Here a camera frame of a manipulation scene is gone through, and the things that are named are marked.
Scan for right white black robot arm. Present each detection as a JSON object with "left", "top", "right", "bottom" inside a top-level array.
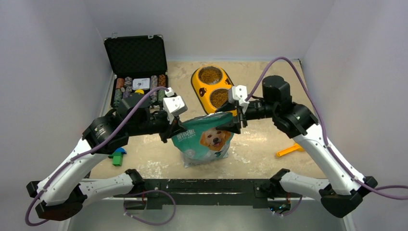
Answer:
[{"left": 218, "top": 76, "right": 378, "bottom": 218}]

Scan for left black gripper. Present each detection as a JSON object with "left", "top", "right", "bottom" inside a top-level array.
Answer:
[{"left": 127, "top": 108, "right": 187, "bottom": 142}]

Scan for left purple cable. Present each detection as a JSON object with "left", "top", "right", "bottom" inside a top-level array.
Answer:
[{"left": 25, "top": 86, "right": 174, "bottom": 227}]

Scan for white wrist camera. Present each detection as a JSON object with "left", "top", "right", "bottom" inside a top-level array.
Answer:
[
  {"left": 228, "top": 85, "right": 249, "bottom": 114},
  {"left": 163, "top": 87, "right": 188, "bottom": 124}
]

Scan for yellow double pet bowl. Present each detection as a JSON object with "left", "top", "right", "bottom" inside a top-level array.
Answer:
[{"left": 191, "top": 65, "right": 233, "bottom": 114}]

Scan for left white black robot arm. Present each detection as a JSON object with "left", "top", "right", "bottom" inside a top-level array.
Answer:
[{"left": 26, "top": 89, "right": 187, "bottom": 223}]

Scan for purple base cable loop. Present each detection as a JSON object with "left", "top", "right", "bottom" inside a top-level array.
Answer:
[{"left": 123, "top": 186, "right": 177, "bottom": 225}]

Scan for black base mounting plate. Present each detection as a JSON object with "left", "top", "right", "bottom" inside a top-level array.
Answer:
[{"left": 123, "top": 179, "right": 299, "bottom": 213}]

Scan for yellow plastic scoop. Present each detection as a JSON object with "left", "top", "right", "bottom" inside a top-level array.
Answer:
[{"left": 276, "top": 143, "right": 305, "bottom": 157}]

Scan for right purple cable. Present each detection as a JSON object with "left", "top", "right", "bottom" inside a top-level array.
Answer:
[{"left": 245, "top": 56, "right": 408, "bottom": 201}]

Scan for black poker chip case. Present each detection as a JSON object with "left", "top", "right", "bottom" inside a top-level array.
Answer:
[{"left": 103, "top": 34, "right": 169, "bottom": 109}]

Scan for green dog food bag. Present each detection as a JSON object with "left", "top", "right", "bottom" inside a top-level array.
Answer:
[{"left": 172, "top": 112, "right": 233, "bottom": 168}]

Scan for green blue toy blocks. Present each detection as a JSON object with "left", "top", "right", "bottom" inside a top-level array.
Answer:
[{"left": 108, "top": 147, "right": 127, "bottom": 167}]

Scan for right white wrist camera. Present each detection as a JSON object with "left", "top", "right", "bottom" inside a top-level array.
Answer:
[{"left": 228, "top": 85, "right": 249, "bottom": 114}]

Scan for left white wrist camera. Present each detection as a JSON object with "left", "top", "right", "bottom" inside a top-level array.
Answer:
[{"left": 163, "top": 87, "right": 188, "bottom": 124}]

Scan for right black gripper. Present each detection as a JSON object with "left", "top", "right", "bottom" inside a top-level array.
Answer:
[{"left": 216, "top": 96, "right": 277, "bottom": 133}]

